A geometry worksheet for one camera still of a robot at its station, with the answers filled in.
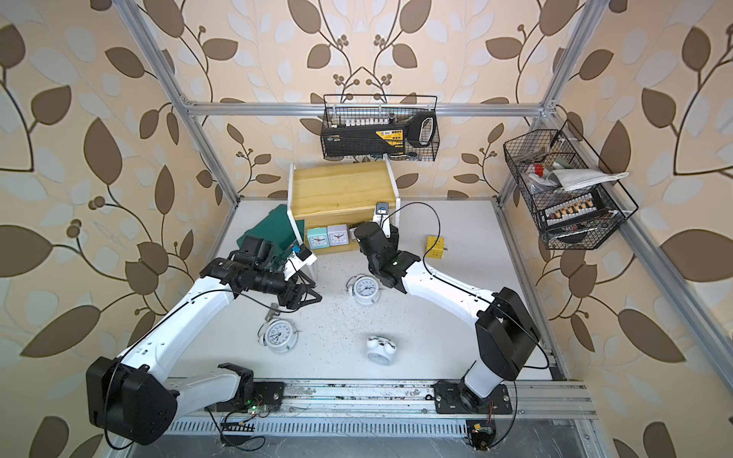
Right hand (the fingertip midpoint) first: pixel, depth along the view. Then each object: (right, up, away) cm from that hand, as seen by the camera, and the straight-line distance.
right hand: (377, 227), depth 84 cm
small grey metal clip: (-33, -27, +5) cm, 43 cm away
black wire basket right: (+47, +22, +2) cm, 52 cm away
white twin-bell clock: (-4, -20, +8) cm, 22 cm away
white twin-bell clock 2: (-29, -32, -2) cm, 43 cm away
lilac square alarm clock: (-12, -2, +1) cm, 12 cm away
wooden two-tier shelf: (-13, +7, -8) cm, 17 cm away
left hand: (-17, -17, -9) cm, 25 cm away
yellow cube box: (+21, -8, +15) cm, 27 cm away
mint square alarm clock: (-18, -3, 0) cm, 18 cm away
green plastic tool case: (-38, -1, +22) cm, 43 cm away
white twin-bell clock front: (+1, -33, -9) cm, 34 cm away
